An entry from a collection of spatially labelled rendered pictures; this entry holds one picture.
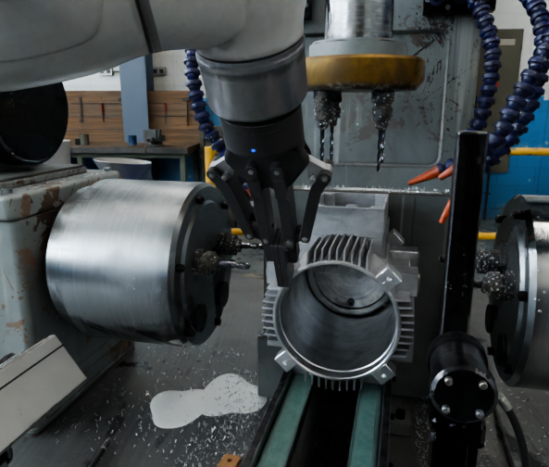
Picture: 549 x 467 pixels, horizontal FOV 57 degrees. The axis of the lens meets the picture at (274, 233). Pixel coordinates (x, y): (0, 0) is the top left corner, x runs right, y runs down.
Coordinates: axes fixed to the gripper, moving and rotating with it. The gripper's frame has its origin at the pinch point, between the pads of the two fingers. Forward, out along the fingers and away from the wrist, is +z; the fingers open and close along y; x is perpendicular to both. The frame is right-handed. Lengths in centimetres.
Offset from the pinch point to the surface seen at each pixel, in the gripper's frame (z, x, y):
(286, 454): 11.0, 17.9, -2.7
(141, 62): 174, -426, 258
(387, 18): -16.6, -27.4, -9.9
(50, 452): 24.8, 17.4, 33.0
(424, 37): -6.1, -45.8, -15.2
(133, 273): 4.3, 0.7, 20.4
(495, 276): 6.4, -5.5, -24.6
